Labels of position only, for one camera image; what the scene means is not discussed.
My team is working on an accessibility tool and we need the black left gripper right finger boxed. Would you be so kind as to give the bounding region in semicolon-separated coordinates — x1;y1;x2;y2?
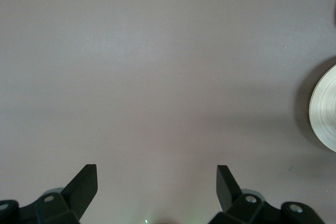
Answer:
209;165;324;224

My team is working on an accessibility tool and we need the round wooden plate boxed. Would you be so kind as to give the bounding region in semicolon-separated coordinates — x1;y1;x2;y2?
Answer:
309;63;336;153

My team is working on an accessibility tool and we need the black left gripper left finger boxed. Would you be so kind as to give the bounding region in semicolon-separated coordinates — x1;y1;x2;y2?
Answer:
0;164;99;224

